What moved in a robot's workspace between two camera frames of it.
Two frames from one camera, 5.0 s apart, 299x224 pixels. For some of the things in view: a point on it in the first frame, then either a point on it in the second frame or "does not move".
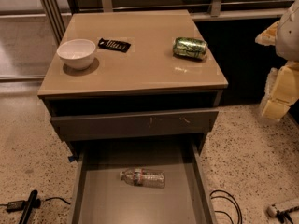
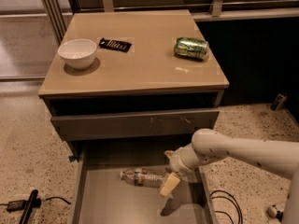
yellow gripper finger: x=281 y=91 -> x=170 y=184
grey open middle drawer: x=98 y=194 does not move
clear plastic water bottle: x=144 y=177 does not move
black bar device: x=32 y=199 does not move
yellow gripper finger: x=267 y=37 -> x=169 y=154
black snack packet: x=114 y=45 does not move
